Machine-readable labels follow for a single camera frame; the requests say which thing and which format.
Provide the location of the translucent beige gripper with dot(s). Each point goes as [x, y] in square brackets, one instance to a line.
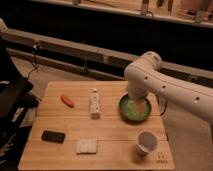
[139, 106]

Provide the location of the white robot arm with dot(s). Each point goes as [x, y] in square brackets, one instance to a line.
[143, 76]

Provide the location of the green ceramic bowl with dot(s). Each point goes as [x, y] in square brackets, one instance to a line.
[127, 111]

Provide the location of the white paper cup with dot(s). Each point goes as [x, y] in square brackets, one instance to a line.
[146, 143]

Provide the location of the white tube bottle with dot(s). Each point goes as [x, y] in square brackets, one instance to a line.
[95, 104]

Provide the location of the white folded sponge cloth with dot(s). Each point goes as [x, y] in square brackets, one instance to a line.
[86, 146]

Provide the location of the black smartphone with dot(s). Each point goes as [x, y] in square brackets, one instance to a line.
[51, 136]

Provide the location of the black equipment on left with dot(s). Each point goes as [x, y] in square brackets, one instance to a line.
[15, 101]

